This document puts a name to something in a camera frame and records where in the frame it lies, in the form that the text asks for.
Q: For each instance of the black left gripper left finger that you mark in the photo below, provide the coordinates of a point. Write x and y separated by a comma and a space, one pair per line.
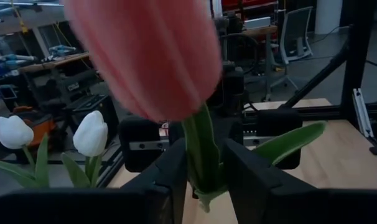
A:
170, 174

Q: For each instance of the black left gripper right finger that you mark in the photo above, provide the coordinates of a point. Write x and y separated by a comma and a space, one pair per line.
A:
250, 180

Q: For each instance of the pink artificial tulip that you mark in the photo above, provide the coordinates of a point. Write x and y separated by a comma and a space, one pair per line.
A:
151, 56

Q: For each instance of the blue white robot arm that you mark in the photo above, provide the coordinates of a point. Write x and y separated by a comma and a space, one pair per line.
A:
62, 50
14, 59

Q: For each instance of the black tool case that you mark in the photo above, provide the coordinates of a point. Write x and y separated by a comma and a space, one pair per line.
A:
92, 104

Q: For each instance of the orange black vacuum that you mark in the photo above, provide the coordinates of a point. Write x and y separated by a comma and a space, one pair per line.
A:
42, 124

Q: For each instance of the wooden work table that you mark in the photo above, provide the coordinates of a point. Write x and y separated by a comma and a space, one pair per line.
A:
54, 64

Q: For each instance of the grey office chair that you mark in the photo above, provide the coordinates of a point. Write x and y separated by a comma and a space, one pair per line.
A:
295, 34

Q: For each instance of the white pillar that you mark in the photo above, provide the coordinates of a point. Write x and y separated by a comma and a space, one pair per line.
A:
328, 15

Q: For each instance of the silver frame bracket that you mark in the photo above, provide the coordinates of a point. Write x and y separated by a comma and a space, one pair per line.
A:
361, 115

